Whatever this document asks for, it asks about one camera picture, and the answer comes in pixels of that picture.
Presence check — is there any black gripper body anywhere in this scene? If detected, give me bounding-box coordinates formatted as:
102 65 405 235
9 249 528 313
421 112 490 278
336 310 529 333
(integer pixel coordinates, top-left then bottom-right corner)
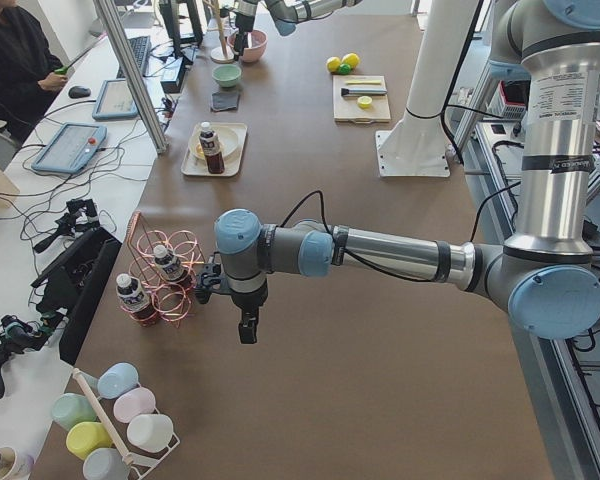
234 13 255 45
230 285 268 316

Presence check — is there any white round plate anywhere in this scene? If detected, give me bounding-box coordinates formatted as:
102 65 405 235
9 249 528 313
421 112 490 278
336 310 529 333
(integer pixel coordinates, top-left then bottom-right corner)
189 126 240 162

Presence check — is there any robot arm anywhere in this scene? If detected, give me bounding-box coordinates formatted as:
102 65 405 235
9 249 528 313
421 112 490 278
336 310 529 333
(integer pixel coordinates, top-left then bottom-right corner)
210 16 512 350
232 0 360 60

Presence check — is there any dark drink bottle on tray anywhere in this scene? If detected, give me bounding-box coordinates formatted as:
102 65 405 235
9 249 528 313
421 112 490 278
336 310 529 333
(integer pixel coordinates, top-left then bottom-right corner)
199 122 225 174

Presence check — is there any cream rabbit tray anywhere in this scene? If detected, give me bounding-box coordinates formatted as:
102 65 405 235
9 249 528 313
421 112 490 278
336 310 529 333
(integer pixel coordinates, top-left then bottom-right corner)
181 122 248 177

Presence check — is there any pink bowl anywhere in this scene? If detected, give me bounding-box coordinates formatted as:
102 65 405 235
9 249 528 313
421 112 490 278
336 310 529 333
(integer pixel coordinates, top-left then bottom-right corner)
234 30 267 63

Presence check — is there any wooden mug tree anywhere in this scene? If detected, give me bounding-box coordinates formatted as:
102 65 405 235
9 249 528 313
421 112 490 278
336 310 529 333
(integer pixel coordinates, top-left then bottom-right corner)
204 0 234 64

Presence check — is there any green bowl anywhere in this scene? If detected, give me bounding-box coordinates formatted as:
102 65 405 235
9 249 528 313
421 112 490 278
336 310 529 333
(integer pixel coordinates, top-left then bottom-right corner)
212 64 242 88

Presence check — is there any grey folded cloth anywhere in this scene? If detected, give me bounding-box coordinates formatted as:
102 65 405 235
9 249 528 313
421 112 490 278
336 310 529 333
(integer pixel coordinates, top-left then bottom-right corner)
210 91 240 112

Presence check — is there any bottle in rack upper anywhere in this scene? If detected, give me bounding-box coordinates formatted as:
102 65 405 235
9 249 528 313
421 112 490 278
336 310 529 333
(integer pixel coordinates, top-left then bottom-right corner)
153 244 192 289

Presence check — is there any bottle in rack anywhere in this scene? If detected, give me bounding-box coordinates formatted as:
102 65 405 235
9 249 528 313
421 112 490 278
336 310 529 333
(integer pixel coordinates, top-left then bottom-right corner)
116 273 159 326
153 244 192 289

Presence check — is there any yellow lemon lower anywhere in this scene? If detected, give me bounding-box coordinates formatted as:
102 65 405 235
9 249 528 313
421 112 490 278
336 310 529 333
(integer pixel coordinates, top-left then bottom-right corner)
326 56 342 73

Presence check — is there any yellow lemon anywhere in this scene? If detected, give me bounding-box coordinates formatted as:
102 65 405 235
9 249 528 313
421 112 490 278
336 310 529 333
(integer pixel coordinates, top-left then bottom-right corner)
326 56 342 73
342 53 360 70

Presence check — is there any black keyboard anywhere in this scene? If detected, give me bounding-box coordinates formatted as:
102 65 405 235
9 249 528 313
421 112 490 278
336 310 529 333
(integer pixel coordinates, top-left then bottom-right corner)
127 35 152 77

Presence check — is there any green lime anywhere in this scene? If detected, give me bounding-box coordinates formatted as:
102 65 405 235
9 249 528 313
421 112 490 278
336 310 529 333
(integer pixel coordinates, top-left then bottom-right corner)
337 63 352 75

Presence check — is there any yellow lemon upper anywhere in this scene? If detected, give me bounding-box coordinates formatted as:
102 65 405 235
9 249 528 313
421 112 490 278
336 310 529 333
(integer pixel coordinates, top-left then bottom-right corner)
342 53 360 70

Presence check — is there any steel cylindrical grinder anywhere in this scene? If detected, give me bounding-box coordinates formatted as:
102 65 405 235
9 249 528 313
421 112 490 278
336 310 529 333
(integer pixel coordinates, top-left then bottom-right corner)
340 86 387 97

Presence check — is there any yellow plastic knife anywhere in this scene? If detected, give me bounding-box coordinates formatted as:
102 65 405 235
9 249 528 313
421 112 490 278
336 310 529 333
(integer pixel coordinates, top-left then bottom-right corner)
345 78 382 86

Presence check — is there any bottle in rack lower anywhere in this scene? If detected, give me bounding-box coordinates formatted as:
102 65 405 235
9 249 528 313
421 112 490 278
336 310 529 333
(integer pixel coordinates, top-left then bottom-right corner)
116 273 159 326

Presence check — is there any bamboo cutting board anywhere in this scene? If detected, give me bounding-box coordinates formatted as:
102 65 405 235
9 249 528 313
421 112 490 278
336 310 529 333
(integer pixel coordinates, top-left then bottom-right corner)
332 75 391 123

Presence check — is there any pink cup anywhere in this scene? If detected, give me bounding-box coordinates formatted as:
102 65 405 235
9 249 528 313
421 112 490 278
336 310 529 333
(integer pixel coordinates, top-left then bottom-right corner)
113 387 156 423

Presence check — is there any half lemon slice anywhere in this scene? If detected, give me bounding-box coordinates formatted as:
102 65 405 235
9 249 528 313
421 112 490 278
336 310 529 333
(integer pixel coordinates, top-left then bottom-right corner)
357 96 373 110

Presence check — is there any light blue cup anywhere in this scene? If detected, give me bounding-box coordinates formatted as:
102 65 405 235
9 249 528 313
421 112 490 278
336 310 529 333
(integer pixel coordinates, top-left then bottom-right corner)
97 362 139 399

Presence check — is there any blue teach pendant far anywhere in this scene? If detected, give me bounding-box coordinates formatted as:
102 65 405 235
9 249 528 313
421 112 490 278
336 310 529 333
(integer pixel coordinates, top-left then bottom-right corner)
92 79 138 121

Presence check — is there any blue teach pendant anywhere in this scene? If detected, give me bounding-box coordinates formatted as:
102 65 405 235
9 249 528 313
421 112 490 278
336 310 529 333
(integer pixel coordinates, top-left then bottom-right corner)
31 123 107 174
92 79 138 121

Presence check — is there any white cup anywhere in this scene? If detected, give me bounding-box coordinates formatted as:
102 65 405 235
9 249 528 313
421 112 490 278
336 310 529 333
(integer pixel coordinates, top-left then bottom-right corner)
126 413 174 453

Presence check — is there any black computer mouse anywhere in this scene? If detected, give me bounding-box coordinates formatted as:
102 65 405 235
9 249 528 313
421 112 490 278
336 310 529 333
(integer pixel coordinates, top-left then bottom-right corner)
68 86 91 99

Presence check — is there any blue teach pendant near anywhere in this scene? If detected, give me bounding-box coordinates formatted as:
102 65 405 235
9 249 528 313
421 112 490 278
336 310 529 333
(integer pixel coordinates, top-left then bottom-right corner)
31 123 107 174

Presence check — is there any yellow cup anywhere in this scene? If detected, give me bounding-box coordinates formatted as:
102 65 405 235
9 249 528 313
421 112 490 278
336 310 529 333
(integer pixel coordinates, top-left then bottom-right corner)
65 422 113 460

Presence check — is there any green cup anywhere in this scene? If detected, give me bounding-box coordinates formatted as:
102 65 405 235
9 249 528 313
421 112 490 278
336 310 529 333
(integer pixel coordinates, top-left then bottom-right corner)
51 393 97 431

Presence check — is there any grey cup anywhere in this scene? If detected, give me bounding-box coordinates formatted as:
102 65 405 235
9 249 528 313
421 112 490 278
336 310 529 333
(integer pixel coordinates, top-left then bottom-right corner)
82 448 130 480

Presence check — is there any seated person in black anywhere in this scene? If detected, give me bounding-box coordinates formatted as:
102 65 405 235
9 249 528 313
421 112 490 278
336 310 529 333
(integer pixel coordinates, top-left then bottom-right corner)
0 1 68 143

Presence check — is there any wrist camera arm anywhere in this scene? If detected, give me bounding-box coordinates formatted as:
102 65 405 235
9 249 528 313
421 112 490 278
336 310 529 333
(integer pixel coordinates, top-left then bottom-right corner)
193 251 230 305

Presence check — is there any copper wire bottle rack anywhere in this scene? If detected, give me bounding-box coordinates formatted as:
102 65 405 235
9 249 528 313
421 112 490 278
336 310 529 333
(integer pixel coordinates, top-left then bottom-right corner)
125 211 205 328

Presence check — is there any aluminium frame post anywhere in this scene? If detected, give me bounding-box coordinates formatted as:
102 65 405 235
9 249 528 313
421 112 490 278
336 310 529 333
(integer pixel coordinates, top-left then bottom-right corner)
93 0 168 154

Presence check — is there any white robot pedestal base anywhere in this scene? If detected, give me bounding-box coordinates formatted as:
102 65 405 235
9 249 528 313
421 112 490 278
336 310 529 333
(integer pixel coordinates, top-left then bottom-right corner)
376 0 482 178

